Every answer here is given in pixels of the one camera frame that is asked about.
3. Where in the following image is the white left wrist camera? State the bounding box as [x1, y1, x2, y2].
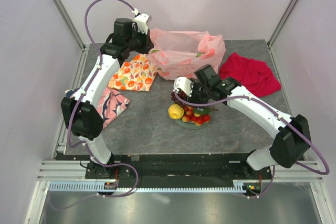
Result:
[132, 8, 152, 35]

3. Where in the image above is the pink navy floral cloth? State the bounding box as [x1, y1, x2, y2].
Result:
[65, 87, 131, 130]

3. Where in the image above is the yellow fake pear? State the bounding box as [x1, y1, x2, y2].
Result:
[168, 104, 184, 120]

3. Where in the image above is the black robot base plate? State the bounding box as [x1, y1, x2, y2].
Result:
[84, 153, 274, 182]

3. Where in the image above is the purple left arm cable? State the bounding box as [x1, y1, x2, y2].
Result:
[47, 0, 140, 210]

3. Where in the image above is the grey-green round plate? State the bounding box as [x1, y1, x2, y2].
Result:
[168, 103, 216, 130]

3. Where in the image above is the aluminium frame rail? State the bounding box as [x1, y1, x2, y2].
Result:
[35, 0, 87, 51]

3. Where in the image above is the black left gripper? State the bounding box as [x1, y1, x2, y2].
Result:
[126, 27, 154, 55]

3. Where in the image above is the blue-grey cable duct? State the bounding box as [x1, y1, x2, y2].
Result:
[48, 181, 247, 193]

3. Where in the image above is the red yellow fake fruit bunch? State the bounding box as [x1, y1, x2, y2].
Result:
[180, 107, 218, 127]

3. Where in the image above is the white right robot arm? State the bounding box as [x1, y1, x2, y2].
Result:
[186, 65, 311, 179]

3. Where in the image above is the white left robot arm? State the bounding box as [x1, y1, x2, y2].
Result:
[61, 13, 154, 178]

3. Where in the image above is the purple fake grape bunch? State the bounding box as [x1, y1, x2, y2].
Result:
[171, 91, 194, 112]

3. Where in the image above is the pink plastic bag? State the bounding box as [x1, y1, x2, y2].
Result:
[146, 28, 226, 80]

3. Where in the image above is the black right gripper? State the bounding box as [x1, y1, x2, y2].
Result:
[183, 78, 211, 112]

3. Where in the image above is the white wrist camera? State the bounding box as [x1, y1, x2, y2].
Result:
[173, 77, 196, 97]
[132, 8, 152, 35]

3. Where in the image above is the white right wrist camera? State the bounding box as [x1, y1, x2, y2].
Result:
[173, 77, 196, 97]

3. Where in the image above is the red cloth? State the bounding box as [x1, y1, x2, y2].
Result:
[218, 52, 281, 98]

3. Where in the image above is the orange floral cloth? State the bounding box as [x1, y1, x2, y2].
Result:
[108, 54, 158, 92]

